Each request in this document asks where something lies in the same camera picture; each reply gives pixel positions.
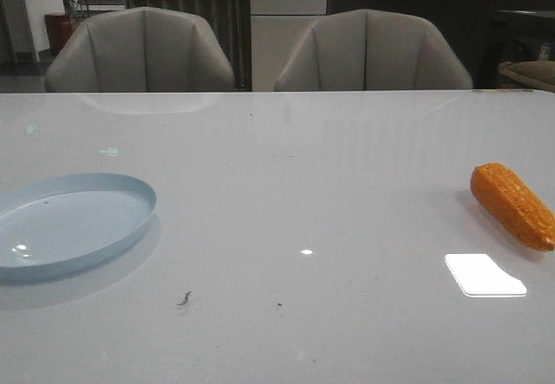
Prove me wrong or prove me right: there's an orange toy corn cob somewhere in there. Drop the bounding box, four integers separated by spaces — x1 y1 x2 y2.
470 163 554 252

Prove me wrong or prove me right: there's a light blue round plate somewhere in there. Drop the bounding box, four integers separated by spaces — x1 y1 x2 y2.
1 172 157 283

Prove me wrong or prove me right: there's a right beige upholstered chair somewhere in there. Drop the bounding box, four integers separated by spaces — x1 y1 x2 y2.
273 10 473 92

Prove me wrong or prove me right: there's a beige upholstered chair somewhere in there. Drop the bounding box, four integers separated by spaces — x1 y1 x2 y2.
44 7 235 93
273 10 473 92

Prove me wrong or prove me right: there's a white cabinet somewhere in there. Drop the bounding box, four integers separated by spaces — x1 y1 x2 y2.
250 0 327 92

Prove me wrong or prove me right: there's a left beige upholstered chair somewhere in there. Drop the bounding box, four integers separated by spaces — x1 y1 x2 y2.
44 7 235 93

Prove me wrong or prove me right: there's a dark counter with white top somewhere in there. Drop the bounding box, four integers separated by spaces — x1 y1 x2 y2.
327 0 555 89

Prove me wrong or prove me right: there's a red bin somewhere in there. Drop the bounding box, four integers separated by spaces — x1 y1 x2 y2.
44 12 74 55

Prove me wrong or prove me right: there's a dark side table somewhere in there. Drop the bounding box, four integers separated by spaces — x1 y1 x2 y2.
474 10 554 88

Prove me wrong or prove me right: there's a tan cushion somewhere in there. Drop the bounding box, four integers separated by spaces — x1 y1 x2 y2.
498 61 554 93

